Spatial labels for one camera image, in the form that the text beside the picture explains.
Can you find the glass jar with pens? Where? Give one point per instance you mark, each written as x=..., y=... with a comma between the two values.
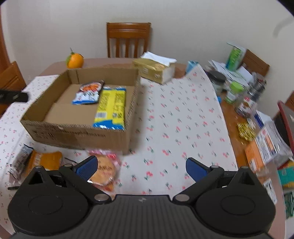
x=247, y=102

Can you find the left wooden chair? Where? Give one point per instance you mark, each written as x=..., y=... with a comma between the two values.
x=12, y=79

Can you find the white papers pile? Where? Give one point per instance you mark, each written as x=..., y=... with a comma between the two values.
x=241, y=75

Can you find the yellow blue biscuit pack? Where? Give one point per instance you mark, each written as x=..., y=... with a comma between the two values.
x=110, y=113

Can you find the gold tissue pack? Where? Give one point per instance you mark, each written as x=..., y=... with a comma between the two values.
x=155, y=68

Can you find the light blue box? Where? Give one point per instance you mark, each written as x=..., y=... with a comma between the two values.
x=190, y=65

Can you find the round cake clear packet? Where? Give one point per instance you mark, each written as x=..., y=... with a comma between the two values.
x=109, y=164

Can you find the orange fruit with leaf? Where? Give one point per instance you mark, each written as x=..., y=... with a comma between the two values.
x=74, y=60

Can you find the white blue fish snack bag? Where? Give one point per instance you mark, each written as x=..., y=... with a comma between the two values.
x=88, y=93

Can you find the cherry print tablecloth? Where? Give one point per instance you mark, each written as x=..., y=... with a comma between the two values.
x=172, y=122

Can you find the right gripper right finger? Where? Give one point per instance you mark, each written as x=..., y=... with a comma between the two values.
x=206, y=178

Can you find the wooden chair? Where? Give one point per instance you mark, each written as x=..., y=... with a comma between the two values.
x=12, y=79
x=252, y=63
x=127, y=31

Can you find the open cardboard box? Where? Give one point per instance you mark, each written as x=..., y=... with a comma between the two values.
x=52, y=119

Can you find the far wooden chair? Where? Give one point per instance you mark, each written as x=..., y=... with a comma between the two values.
x=127, y=31

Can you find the dark brown jerky packet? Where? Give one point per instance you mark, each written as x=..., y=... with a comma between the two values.
x=13, y=183

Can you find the grey dark snack packet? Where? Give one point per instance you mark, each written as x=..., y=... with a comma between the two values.
x=20, y=161

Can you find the orange square snack packet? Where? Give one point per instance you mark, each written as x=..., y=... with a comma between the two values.
x=50, y=161

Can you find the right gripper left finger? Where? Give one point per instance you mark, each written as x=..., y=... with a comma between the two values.
x=79, y=175

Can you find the black lid glass jar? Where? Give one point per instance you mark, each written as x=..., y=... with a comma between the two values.
x=218, y=80

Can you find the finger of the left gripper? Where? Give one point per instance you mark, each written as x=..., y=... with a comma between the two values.
x=13, y=96

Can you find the gold ornament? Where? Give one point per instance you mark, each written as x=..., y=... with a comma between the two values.
x=246, y=132

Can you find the green white carton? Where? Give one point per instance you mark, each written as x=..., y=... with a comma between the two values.
x=235, y=57

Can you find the right wooden chair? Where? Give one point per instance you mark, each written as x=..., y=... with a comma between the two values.
x=252, y=63

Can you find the green lid bottle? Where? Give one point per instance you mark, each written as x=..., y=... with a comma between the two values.
x=234, y=90

